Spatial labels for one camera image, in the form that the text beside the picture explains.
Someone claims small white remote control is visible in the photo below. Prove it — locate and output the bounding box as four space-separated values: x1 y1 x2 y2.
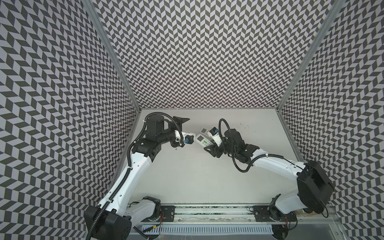
196 134 214 148

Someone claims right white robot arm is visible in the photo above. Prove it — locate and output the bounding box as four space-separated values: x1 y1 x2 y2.
197 128 335 222

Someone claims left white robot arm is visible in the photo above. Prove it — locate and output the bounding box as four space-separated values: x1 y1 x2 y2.
84 112 195 240

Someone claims white remote with green buttons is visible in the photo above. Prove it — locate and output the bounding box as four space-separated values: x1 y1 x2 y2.
200 128 218 141

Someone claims white ventilation grille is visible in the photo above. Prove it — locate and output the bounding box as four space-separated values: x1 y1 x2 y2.
145 224 273 236

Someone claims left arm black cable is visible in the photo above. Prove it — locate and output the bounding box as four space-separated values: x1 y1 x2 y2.
125 112 184 169

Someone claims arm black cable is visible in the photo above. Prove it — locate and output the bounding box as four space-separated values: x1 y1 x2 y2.
218 118 284 174
125 112 184 169

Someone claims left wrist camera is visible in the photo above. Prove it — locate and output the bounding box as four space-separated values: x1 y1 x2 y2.
182 132 196 145

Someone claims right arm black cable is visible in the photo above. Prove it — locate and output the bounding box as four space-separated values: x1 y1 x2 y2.
218 118 284 174

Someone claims aluminium front rail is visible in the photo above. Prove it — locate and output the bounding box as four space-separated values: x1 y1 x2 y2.
89 203 343 226

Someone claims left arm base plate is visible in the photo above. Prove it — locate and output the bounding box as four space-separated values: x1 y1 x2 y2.
143 205 176 223

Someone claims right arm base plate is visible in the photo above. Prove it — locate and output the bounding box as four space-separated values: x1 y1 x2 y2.
249 205 298 224

